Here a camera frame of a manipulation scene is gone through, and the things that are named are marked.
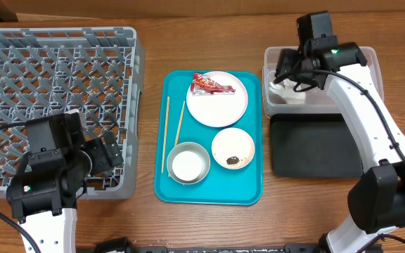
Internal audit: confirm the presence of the white tissue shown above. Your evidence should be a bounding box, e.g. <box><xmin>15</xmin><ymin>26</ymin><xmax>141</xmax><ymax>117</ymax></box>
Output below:
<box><xmin>269</xmin><ymin>79</ymin><xmax>306</xmax><ymax>105</ymax></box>

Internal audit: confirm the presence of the grey bowl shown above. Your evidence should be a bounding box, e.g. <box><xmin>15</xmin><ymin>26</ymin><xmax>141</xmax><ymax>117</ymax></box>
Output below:
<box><xmin>167</xmin><ymin>142</ymin><xmax>210</xmax><ymax>185</ymax></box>

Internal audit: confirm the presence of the red snack wrapper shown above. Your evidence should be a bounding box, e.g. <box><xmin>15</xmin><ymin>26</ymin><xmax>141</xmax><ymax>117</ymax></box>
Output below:
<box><xmin>190</xmin><ymin>73</ymin><xmax>236</xmax><ymax>95</ymax></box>

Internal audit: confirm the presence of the white paper cup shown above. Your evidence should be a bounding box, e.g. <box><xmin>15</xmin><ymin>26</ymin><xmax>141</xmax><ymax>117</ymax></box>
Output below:
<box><xmin>172</xmin><ymin>151</ymin><xmax>203</xmax><ymax>182</ymax></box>

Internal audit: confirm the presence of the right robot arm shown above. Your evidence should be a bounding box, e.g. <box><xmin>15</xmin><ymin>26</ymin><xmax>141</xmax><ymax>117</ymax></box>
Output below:
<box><xmin>275</xmin><ymin>42</ymin><xmax>405</xmax><ymax>252</ymax></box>

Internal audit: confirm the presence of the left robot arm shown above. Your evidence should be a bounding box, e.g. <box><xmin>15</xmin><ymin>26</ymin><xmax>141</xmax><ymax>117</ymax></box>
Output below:
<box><xmin>6</xmin><ymin>131</ymin><xmax>124</xmax><ymax>252</ymax></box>

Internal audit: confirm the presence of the clear plastic waste bin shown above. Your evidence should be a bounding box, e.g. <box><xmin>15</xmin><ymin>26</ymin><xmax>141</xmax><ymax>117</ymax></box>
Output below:
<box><xmin>262</xmin><ymin>46</ymin><xmax>385</xmax><ymax>119</ymax></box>

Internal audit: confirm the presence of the black food waste tray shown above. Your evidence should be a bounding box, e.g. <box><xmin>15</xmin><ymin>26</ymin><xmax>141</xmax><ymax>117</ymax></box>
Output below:
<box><xmin>270</xmin><ymin>114</ymin><xmax>363</xmax><ymax>179</ymax></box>

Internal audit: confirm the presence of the right wooden chopstick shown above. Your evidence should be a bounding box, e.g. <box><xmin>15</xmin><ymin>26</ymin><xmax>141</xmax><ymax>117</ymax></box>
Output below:
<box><xmin>167</xmin><ymin>100</ymin><xmax>186</xmax><ymax>178</ymax></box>

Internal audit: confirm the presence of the wooden chopstick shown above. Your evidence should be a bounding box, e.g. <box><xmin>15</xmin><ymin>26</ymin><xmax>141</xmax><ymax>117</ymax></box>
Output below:
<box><xmin>167</xmin><ymin>100</ymin><xmax>186</xmax><ymax>178</ymax></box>
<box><xmin>161</xmin><ymin>96</ymin><xmax>170</xmax><ymax>174</ymax></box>

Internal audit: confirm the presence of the left wooden chopstick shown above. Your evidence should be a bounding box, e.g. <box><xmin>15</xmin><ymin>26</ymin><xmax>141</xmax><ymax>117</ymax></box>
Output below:
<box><xmin>161</xmin><ymin>96</ymin><xmax>170</xmax><ymax>174</ymax></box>

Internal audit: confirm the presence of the large white plate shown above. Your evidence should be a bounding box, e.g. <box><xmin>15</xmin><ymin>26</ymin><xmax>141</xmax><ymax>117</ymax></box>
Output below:
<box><xmin>186</xmin><ymin>71</ymin><xmax>248</xmax><ymax>128</ymax></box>

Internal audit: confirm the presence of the brown food scrap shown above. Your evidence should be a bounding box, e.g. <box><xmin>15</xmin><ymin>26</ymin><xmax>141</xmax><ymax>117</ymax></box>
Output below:
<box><xmin>226</xmin><ymin>156</ymin><xmax>240</xmax><ymax>165</ymax></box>

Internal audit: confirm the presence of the grey plastic dish rack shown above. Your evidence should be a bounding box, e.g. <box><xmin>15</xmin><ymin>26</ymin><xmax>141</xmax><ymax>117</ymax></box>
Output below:
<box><xmin>0</xmin><ymin>27</ymin><xmax>145</xmax><ymax>199</ymax></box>

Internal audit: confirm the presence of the teal plastic tray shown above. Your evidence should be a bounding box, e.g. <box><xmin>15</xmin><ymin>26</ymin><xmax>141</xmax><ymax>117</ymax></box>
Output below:
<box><xmin>154</xmin><ymin>70</ymin><xmax>263</xmax><ymax>205</ymax></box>

